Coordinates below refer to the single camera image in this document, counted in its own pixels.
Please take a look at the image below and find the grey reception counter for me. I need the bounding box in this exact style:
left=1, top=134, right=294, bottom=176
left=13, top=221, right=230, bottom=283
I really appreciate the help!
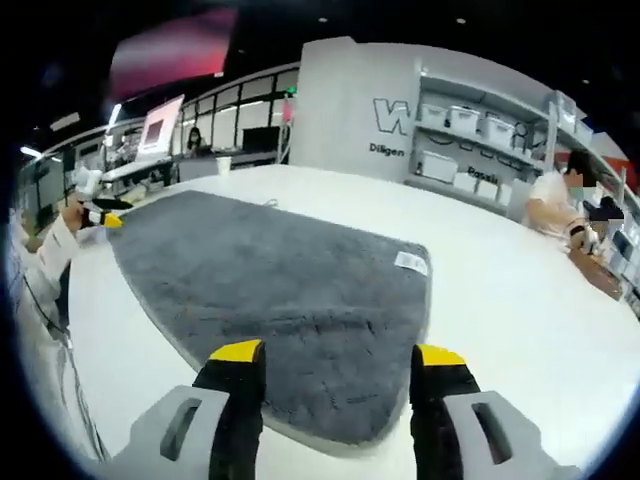
left=174, top=148, right=290, bottom=182

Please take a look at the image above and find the grey metal shelving rack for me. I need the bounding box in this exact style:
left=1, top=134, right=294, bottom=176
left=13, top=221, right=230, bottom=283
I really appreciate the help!
left=410, top=64, right=551, bottom=221
left=547, top=89, right=631, bottom=211

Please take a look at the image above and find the black cable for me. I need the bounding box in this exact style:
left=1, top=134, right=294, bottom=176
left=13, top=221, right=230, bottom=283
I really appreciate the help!
left=19, top=269, right=70, bottom=337

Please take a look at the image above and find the person's white clothed body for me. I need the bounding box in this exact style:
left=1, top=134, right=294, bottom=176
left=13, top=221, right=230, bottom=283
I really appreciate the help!
left=9, top=209, right=107, bottom=462

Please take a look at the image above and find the person's left hand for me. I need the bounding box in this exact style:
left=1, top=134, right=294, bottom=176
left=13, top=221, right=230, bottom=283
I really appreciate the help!
left=58, top=199, right=90, bottom=234

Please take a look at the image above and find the large white storage box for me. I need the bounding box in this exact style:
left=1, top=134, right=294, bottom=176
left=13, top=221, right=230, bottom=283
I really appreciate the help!
left=421, top=151, right=459, bottom=183

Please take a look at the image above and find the open laptop with pink screen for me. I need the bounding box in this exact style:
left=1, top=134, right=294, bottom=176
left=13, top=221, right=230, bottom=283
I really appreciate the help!
left=102, top=93, right=186, bottom=181

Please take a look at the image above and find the red overhead display screen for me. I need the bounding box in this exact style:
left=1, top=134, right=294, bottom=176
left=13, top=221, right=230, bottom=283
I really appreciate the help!
left=109, top=7, right=239, bottom=99

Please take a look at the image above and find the clear storage bin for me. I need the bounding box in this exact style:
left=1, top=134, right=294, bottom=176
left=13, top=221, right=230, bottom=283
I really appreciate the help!
left=549, top=89, right=576, bottom=126

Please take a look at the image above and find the brown wooden tray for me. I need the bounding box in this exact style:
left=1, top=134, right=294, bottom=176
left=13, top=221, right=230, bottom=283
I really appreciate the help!
left=569, top=247, right=624, bottom=302

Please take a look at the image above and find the black monitor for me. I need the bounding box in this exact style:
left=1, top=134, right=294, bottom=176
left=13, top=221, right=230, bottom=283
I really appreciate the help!
left=242, top=127, right=281, bottom=152

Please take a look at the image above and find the grey fluffy towel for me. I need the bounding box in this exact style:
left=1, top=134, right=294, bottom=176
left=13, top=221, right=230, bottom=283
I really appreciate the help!
left=107, top=188, right=434, bottom=449

